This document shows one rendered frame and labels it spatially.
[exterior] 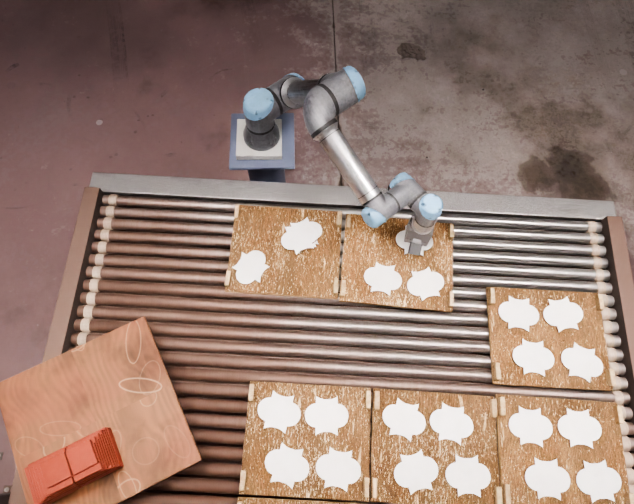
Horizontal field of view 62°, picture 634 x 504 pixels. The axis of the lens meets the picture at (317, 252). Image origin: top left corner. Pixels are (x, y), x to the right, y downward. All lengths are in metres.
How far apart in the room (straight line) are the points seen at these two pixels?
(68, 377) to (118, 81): 2.31
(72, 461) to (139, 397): 0.28
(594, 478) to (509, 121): 2.28
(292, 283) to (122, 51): 2.42
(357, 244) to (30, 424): 1.23
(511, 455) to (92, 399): 1.36
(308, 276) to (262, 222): 0.28
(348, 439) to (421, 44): 2.77
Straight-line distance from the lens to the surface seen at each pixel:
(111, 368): 1.85
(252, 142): 2.19
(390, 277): 1.94
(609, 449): 2.08
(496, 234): 2.14
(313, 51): 3.74
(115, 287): 2.05
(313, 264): 1.94
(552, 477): 1.98
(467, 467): 1.89
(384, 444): 1.84
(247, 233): 2.00
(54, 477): 1.69
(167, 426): 1.77
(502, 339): 1.99
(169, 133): 3.44
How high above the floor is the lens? 2.76
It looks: 68 degrees down
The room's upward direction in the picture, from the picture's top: 3 degrees clockwise
